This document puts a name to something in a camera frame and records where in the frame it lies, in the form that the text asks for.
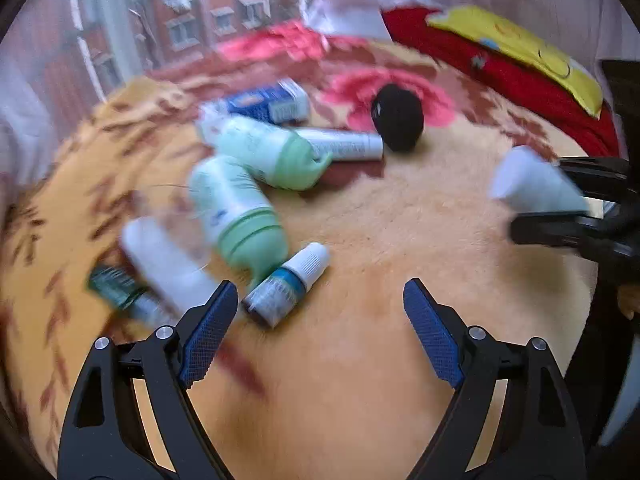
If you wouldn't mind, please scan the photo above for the blue and white carton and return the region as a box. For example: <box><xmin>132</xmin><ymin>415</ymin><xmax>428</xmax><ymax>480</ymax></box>
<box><xmin>200</xmin><ymin>79</ymin><xmax>311</xmax><ymax>127</ymax></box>

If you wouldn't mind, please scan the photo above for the yellow cushion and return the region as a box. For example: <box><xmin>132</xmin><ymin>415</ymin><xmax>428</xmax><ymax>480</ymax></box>
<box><xmin>426</xmin><ymin>5</ymin><xmax>604</xmax><ymax>119</ymax></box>

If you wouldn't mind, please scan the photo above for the white spray can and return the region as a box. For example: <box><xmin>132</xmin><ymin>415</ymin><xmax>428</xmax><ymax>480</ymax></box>
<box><xmin>295</xmin><ymin>127</ymin><xmax>385</xmax><ymax>162</ymax></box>

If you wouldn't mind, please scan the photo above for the white squeeze tube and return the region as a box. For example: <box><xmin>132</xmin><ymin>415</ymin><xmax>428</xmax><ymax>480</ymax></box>
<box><xmin>490</xmin><ymin>146</ymin><xmax>589</xmax><ymax>214</ymax></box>

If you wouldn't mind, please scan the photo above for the green capped white bottle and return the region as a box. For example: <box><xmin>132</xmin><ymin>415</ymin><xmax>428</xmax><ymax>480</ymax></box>
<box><xmin>215</xmin><ymin>116</ymin><xmax>333</xmax><ymax>191</ymax></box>
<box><xmin>189</xmin><ymin>156</ymin><xmax>290</xmax><ymax>286</ymax></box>

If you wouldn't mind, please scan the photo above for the red pillow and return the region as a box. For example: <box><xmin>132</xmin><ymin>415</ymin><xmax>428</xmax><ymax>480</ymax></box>
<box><xmin>381</xmin><ymin>6</ymin><xmax>621</xmax><ymax>158</ymax></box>

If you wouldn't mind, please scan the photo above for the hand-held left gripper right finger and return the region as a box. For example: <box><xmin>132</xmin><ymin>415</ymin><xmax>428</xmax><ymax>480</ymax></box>
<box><xmin>403</xmin><ymin>277</ymin><xmax>588</xmax><ymax>480</ymax></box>

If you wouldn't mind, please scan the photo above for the yellow printed plush blanket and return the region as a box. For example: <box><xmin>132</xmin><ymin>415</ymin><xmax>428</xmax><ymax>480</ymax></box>
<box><xmin>0</xmin><ymin>22</ymin><xmax>608</xmax><ymax>480</ymax></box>

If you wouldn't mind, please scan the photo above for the plain white bottle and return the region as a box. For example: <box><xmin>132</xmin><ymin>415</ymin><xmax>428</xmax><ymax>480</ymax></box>
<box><xmin>122</xmin><ymin>217</ymin><xmax>221</xmax><ymax>313</ymax></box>

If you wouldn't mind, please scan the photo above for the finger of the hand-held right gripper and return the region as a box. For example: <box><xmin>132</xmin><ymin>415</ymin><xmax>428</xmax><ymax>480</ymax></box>
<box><xmin>556</xmin><ymin>156</ymin><xmax>632</xmax><ymax>197</ymax></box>
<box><xmin>509</xmin><ymin>211</ymin><xmax>610</xmax><ymax>257</ymax></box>

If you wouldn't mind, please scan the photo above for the black round object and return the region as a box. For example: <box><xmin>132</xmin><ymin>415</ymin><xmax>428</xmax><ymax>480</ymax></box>
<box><xmin>371</xmin><ymin>85</ymin><xmax>425</xmax><ymax>153</ymax></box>

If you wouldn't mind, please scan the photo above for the window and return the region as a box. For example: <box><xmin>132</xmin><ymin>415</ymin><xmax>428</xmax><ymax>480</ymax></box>
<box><xmin>70</xmin><ymin>0</ymin><xmax>321</xmax><ymax>103</ymax></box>

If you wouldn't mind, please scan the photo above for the white capped dropper bottle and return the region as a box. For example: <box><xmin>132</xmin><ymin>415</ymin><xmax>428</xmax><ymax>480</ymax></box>
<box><xmin>241</xmin><ymin>242</ymin><xmax>331</xmax><ymax>330</ymax></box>

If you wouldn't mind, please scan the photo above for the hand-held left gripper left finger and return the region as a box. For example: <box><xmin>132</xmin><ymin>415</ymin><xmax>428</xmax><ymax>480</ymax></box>
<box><xmin>57</xmin><ymin>280</ymin><xmax>240</xmax><ymax>480</ymax></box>

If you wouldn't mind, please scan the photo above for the dark green tube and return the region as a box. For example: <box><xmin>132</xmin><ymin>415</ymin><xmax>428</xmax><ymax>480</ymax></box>
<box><xmin>89</xmin><ymin>266</ymin><xmax>177</xmax><ymax>327</ymax></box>

